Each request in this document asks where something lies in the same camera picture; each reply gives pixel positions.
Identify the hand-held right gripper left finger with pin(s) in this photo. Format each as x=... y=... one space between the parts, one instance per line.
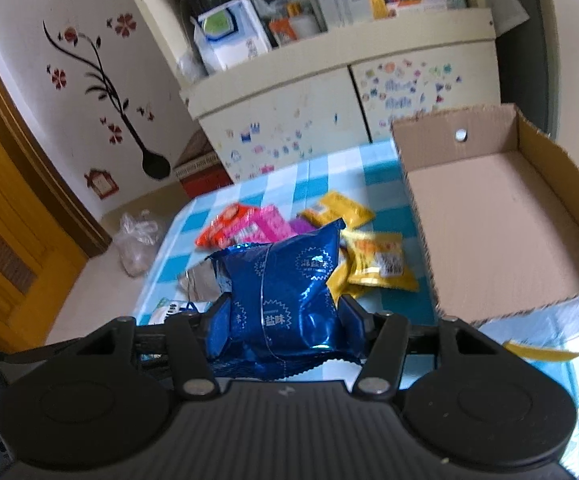
x=218 y=327

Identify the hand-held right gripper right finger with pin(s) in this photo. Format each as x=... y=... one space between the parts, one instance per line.
x=352 y=316

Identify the blue snack packet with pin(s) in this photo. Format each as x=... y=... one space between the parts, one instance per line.
x=279 y=300

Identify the red snack packet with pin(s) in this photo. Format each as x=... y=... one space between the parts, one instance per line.
x=219 y=227

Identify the purple snack packet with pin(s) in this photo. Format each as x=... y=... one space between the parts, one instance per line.
x=300 y=225

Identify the yellow snack packet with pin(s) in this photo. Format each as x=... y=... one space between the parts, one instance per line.
x=382 y=260
x=339 y=210
x=339 y=280

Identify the silver brown snack packet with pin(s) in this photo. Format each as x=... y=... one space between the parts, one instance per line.
x=199 y=280

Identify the white snack packet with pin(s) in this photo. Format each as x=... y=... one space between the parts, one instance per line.
x=169 y=310

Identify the pink snack packet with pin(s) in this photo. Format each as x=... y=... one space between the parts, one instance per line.
x=264 y=225

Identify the wooden door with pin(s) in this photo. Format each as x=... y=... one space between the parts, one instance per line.
x=14 y=240

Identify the blue white checked tablecloth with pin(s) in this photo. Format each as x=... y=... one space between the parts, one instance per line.
x=289 y=185

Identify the red cardboard box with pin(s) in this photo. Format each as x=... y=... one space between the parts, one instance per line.
x=199 y=170

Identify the yellow-edged clear plastic bag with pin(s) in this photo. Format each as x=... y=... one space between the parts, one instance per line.
x=534 y=352

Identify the cream cabinet with stickers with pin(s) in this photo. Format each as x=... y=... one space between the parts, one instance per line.
x=289 y=110

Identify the white blue carton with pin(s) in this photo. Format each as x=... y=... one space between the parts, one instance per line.
x=229 y=35

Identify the orange small box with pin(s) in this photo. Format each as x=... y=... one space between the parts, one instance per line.
x=283 y=31

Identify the white orange flat box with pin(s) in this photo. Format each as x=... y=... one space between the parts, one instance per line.
x=417 y=6

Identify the red house wall sticker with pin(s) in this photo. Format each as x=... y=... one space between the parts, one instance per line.
x=102 y=185

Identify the black flower vase wall decal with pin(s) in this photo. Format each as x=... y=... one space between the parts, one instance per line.
x=99 y=75

